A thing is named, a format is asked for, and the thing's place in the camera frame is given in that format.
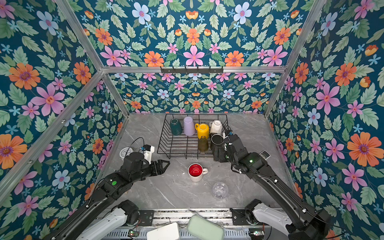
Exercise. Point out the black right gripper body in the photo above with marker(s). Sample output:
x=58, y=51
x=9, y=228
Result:
x=223, y=156

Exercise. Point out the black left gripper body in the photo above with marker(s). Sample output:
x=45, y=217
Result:
x=153, y=167

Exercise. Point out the black mug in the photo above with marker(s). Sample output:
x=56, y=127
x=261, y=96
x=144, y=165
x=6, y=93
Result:
x=217, y=141

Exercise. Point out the olive green glass tumbler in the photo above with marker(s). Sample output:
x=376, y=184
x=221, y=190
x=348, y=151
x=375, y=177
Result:
x=203, y=145

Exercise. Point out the white ceramic mug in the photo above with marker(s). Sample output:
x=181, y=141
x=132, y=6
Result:
x=216, y=127

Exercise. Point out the white mug red inside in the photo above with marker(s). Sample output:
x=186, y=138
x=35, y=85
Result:
x=196, y=172

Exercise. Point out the yellow mug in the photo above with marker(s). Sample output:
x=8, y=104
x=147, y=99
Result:
x=202, y=130

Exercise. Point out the clear glass tumbler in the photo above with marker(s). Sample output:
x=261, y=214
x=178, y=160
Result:
x=220, y=190

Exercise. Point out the dark green mug cream inside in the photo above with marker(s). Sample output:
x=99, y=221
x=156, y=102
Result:
x=176, y=127

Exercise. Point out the lilac plastic cup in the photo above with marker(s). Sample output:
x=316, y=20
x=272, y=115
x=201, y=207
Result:
x=189, y=126

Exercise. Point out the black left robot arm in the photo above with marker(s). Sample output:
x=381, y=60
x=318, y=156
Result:
x=135, y=168

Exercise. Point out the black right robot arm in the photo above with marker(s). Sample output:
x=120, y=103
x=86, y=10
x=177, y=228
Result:
x=297, y=219

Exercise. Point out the small white round timer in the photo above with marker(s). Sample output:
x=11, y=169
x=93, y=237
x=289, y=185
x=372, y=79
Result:
x=125, y=152

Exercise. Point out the white rectangular box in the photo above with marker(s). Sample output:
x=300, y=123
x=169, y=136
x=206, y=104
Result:
x=168, y=232

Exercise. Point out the pale green rectangular box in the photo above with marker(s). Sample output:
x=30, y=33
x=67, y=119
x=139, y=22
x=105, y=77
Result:
x=204, y=229

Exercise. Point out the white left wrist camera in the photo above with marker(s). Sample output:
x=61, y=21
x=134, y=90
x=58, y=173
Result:
x=148, y=150

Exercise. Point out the black wire dish rack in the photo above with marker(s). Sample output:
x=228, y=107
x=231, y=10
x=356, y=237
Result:
x=186, y=146

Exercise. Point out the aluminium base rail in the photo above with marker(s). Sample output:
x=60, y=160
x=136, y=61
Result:
x=225, y=217

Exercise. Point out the black wall hook rail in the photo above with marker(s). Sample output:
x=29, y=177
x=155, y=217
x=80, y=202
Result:
x=191, y=70

